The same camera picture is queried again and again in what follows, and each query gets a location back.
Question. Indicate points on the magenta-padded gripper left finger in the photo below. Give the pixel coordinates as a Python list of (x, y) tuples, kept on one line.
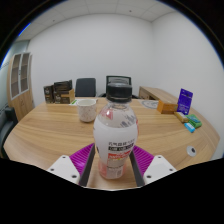
[(63, 166)]

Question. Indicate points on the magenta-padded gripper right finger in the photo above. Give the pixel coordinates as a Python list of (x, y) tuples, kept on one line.
[(160, 167)]

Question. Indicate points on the clear black-capped drink bottle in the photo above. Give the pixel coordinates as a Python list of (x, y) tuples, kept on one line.
[(115, 133)]

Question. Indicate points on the small blue box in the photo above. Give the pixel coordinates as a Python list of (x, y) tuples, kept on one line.
[(189, 127)]

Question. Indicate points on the tan flat box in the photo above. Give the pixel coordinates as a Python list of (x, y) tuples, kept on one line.
[(181, 116)]

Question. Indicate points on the green flat box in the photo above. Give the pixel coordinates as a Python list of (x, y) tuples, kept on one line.
[(194, 121)]

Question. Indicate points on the white speckled mug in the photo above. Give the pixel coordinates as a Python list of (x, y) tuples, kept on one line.
[(86, 111)]

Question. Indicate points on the black sofa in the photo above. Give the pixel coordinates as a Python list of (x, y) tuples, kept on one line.
[(7, 128)]

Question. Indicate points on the purple package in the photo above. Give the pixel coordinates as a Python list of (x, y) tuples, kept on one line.
[(185, 101)]

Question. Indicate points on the small dark box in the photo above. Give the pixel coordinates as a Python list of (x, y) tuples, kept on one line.
[(48, 94)]

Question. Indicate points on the wooden side desk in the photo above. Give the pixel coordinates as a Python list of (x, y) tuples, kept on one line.
[(155, 93)]

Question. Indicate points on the long dark box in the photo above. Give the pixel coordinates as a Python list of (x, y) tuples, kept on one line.
[(63, 85)]

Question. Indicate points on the black solid-back office chair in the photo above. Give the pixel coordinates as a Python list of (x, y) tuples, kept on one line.
[(85, 87)]

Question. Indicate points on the wooden glass-door shelf cabinet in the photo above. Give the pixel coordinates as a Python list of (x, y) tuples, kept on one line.
[(20, 86)]

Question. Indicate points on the grey mesh-back office chair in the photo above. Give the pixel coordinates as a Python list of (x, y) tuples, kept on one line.
[(118, 79)]

